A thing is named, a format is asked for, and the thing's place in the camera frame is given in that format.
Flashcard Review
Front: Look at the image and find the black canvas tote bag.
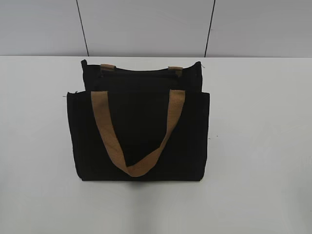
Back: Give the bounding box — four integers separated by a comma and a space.
67, 60, 210, 181

